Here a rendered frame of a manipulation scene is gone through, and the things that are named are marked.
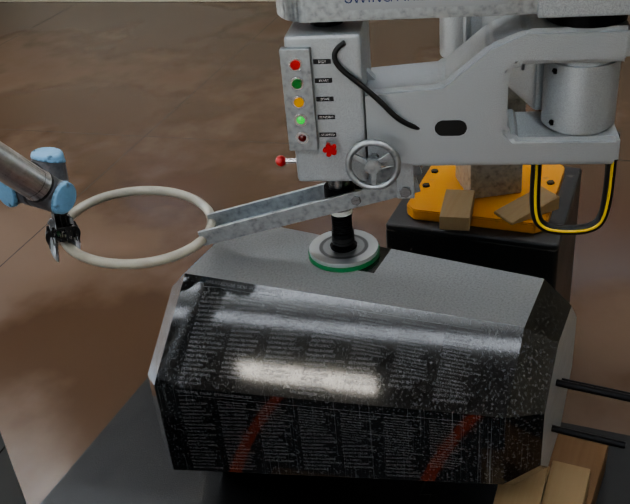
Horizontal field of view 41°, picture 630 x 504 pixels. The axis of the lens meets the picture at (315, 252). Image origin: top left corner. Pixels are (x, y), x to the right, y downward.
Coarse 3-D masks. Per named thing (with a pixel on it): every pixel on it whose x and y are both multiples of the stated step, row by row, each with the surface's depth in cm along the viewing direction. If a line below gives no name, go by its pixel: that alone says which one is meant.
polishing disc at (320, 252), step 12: (324, 240) 264; (360, 240) 262; (372, 240) 261; (312, 252) 258; (324, 252) 257; (360, 252) 256; (372, 252) 255; (324, 264) 253; (336, 264) 251; (348, 264) 251; (360, 264) 252
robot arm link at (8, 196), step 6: (0, 186) 231; (6, 186) 229; (0, 192) 232; (6, 192) 231; (12, 192) 229; (0, 198) 234; (6, 198) 232; (12, 198) 230; (18, 198) 231; (6, 204) 234; (12, 204) 232
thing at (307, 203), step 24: (384, 168) 249; (288, 192) 259; (312, 192) 257; (360, 192) 242; (384, 192) 241; (408, 192) 236; (216, 216) 267; (240, 216) 266; (264, 216) 251; (288, 216) 250; (312, 216) 249; (216, 240) 258
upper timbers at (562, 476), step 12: (552, 468) 261; (564, 468) 261; (576, 468) 261; (552, 480) 257; (564, 480) 257; (576, 480) 257; (588, 480) 257; (552, 492) 253; (564, 492) 253; (576, 492) 253
